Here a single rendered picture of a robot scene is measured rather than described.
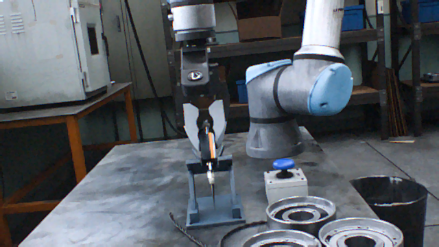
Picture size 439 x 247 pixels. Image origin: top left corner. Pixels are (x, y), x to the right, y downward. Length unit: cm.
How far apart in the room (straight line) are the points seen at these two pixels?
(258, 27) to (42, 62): 197
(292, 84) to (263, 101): 10
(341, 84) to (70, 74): 202
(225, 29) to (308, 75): 360
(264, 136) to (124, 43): 343
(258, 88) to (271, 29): 297
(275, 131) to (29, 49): 201
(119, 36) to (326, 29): 354
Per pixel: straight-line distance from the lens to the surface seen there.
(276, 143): 110
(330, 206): 73
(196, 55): 77
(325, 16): 105
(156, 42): 439
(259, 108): 111
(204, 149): 79
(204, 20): 78
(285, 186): 81
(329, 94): 100
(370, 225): 67
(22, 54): 289
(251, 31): 404
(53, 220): 93
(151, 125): 474
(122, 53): 445
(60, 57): 281
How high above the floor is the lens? 112
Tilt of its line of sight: 11 degrees down
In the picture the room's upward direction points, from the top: 6 degrees counter-clockwise
